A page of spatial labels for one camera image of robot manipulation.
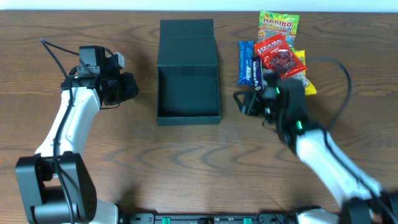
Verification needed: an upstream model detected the blue cookie packet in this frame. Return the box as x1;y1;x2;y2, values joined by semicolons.
238;40;254;86

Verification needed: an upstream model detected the dark green gift box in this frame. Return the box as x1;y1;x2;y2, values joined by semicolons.
157;19;221;126

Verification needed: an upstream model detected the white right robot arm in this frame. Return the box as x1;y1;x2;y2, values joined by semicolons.
233;77;397;223

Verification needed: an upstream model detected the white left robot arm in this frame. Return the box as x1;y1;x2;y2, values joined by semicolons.
15;45;139;223

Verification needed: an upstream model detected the purple Dairy Milk bar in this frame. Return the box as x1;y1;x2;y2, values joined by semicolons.
252;57;264;91

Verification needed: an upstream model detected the yellow sunflower seed bag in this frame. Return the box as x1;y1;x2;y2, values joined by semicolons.
292;50;317;95

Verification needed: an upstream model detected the red dried fruit bag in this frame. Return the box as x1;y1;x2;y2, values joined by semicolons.
254;34;307;79

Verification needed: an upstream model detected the Haribo gummy bag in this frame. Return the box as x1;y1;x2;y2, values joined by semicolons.
257;11;300;48

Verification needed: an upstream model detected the black mounting rail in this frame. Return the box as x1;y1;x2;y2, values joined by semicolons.
117;213;298;224

